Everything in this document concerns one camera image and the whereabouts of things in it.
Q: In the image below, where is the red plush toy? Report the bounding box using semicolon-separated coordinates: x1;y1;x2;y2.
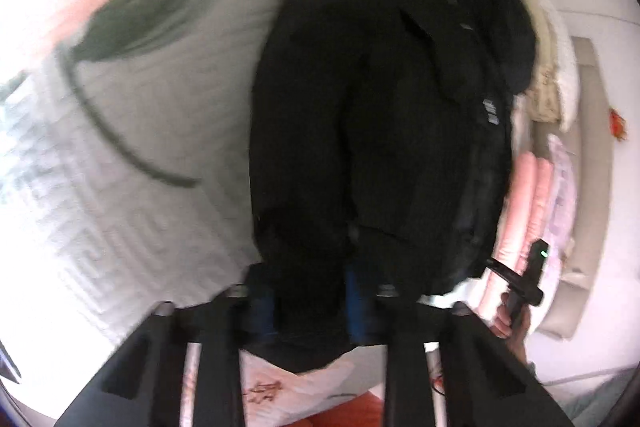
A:
607;107;632;144

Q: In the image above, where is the folded pink quilt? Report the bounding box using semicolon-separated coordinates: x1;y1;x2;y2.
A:
479;151;557;325

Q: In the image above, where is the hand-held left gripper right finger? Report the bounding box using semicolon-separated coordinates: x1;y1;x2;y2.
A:
344;266;574;427

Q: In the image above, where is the person's right hand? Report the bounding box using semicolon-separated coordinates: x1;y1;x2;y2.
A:
491;293;532;344

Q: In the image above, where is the black hooded jacket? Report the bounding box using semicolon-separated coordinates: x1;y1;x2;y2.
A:
248;0;539;375

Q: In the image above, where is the purple floral pillow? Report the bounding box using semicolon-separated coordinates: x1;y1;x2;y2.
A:
542;133;579;280

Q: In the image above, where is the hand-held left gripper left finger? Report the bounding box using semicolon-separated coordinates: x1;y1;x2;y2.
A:
60;266;279;427

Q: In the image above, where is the white red-printed bed sheet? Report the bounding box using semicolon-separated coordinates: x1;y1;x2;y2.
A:
184;292;482;427

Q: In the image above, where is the white dotted pillow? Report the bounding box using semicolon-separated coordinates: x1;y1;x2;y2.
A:
542;0;582;134

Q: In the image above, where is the floral green bed blanket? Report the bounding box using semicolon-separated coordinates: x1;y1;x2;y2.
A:
0;0;501;358

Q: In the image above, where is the folded beige quilt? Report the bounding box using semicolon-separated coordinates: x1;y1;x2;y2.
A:
515;0;563;130

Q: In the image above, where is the person's right forearm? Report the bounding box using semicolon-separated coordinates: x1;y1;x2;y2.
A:
509;336;540;382

